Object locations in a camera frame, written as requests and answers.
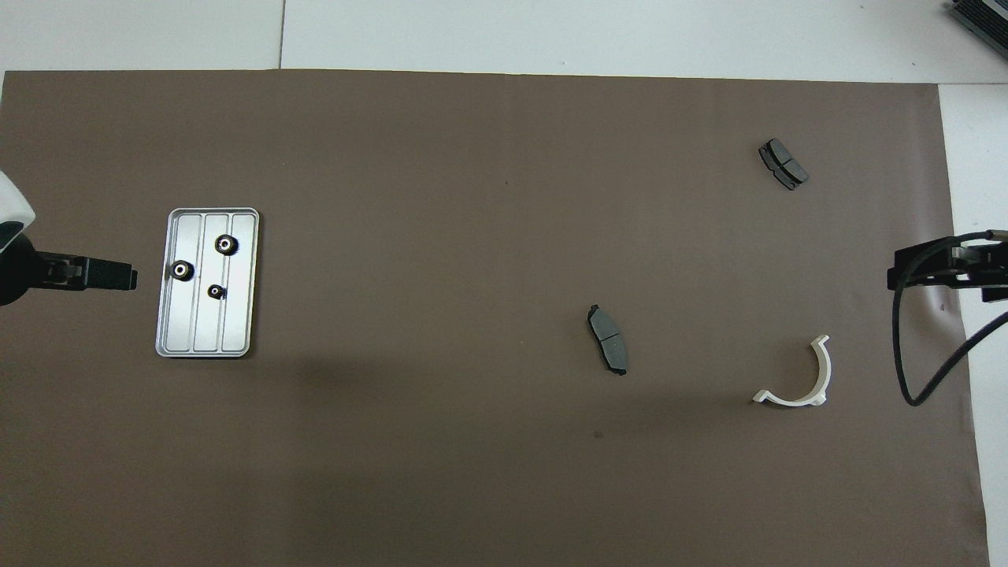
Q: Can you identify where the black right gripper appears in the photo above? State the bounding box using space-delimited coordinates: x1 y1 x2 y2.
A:
888 235 1008 305

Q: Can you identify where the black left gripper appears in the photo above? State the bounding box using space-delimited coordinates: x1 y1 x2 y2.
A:
0 234 139 308

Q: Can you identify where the silver metal tray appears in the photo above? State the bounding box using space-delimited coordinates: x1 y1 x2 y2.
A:
155 207 261 359

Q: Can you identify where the short dark grey brake pad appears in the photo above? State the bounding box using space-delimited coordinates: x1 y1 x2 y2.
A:
758 138 810 192

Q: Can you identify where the dark grey ribbed device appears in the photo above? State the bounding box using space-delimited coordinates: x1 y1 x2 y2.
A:
947 0 1008 61

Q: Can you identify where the long dark grey brake pad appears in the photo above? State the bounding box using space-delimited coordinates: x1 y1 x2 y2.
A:
587 303 629 377

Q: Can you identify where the brown table mat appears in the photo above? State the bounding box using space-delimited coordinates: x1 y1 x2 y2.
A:
0 69 991 567

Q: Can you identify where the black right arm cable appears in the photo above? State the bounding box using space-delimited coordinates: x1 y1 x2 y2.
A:
891 231 1008 408

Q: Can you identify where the white curved plastic bracket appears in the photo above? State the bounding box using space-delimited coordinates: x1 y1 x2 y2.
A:
752 334 832 409

